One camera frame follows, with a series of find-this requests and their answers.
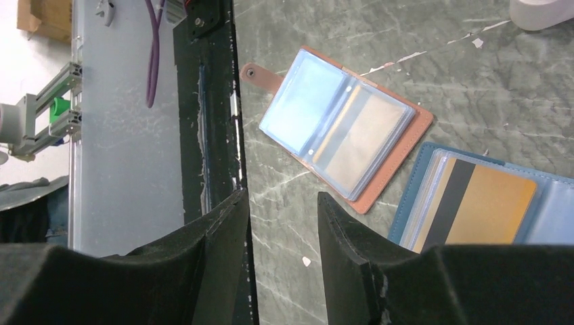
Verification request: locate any brown blue card holder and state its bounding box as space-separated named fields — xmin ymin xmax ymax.
xmin=240 ymin=46 xmax=433 ymax=214

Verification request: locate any white pvc pipe frame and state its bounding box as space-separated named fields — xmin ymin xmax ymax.
xmin=509 ymin=0 xmax=573 ymax=31

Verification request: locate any aluminium frame bracket green part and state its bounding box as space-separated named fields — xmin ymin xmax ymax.
xmin=0 ymin=62 xmax=84 ymax=163

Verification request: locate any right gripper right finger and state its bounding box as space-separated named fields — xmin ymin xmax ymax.
xmin=317 ymin=192 xmax=573 ymax=324

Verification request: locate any gold credit card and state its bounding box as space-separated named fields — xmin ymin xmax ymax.
xmin=311 ymin=84 xmax=414 ymax=200

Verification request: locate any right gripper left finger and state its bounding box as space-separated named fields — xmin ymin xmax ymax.
xmin=1 ymin=189 xmax=249 ymax=324

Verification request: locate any card holder with gold card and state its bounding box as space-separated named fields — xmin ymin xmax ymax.
xmin=388 ymin=142 xmax=573 ymax=253

